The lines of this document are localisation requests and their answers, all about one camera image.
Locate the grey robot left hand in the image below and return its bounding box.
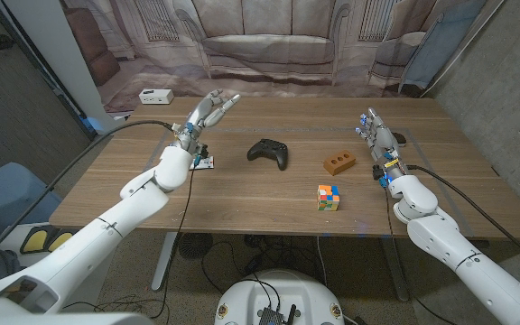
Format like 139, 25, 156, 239
172, 88, 242, 154

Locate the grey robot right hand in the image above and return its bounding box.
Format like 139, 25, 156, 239
355, 107, 408, 178

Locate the black game controller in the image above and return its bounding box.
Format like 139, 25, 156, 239
246, 137, 290, 172

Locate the brown brick block with holes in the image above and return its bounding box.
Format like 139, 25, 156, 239
322, 149, 358, 177

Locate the multicoloured rubik's cube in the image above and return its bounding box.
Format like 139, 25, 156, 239
316, 183, 341, 212

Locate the small white circuit board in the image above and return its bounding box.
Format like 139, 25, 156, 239
190, 155, 215, 172

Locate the white power box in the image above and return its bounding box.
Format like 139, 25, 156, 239
138, 88, 175, 106

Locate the printed living room backdrop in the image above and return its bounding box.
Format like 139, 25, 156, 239
59, 0, 507, 119

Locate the black round floor fan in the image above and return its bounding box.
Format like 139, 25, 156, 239
178, 232, 214, 261

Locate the grey table leg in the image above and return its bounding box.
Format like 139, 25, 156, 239
381, 237, 411, 302

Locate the white table leg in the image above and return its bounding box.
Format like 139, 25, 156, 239
151, 232, 180, 293

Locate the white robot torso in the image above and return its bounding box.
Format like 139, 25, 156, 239
213, 269, 346, 325

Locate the yellow black foot pedal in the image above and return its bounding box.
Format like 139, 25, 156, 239
19, 225, 79, 255

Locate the blue plastic bin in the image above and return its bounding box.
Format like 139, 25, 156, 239
0, 162, 62, 236

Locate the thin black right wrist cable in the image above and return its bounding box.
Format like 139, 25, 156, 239
383, 184, 460, 325

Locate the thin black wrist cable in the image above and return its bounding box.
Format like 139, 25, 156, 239
383, 184, 460, 325
60, 155, 200, 320

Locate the thin black left wrist cable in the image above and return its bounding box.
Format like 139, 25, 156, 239
60, 155, 200, 320

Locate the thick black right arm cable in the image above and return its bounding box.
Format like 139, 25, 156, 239
406, 164, 520, 272

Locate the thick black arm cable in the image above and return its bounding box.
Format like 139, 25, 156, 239
0, 119, 175, 274
406, 164, 520, 272

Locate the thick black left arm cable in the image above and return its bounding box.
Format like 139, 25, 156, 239
0, 119, 175, 274

